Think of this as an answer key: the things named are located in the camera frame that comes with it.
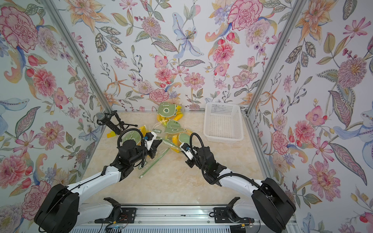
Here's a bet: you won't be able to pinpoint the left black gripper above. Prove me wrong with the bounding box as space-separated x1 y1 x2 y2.
129 139 163 165

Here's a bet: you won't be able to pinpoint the zip-top bag bananas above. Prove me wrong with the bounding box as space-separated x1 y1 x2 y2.
152 120 192 153
157 102 184 122
117 128 169 180

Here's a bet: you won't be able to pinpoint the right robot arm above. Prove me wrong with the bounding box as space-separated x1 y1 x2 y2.
180 133 296 233

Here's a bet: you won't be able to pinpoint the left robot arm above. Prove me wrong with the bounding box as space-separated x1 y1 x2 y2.
34 128 162 233

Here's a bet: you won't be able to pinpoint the loose yellow banana by stand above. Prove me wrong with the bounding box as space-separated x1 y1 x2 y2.
106 131 116 138

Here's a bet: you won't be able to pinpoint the white plastic basket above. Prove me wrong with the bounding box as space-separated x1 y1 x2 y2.
204 103 244 144

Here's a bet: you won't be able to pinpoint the black microphone tripod stand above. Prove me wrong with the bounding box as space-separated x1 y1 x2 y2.
96 110 138 135

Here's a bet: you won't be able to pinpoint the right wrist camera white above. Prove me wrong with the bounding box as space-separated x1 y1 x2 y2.
180 143 194 161

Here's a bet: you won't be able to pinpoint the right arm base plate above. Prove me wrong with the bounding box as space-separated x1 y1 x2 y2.
209 197 254 224

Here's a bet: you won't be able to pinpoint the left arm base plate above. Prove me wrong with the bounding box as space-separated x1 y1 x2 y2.
94 197 137 224

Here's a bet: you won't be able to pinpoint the aluminium front rail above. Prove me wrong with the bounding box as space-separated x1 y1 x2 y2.
46 205 301 233

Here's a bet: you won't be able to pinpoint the left corner aluminium post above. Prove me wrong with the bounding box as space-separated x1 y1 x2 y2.
41 0 112 113

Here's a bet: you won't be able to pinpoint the corner aluminium post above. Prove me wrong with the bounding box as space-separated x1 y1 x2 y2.
246 0 307 116
41 0 112 113

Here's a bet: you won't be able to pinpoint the right corner aluminium post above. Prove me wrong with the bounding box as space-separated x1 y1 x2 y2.
246 0 307 116

